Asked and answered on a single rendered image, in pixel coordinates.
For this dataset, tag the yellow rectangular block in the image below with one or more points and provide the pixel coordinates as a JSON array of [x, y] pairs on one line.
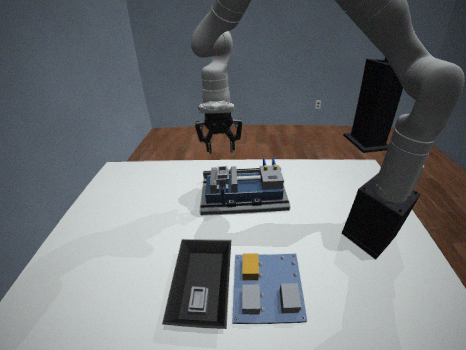
[[250, 269]]

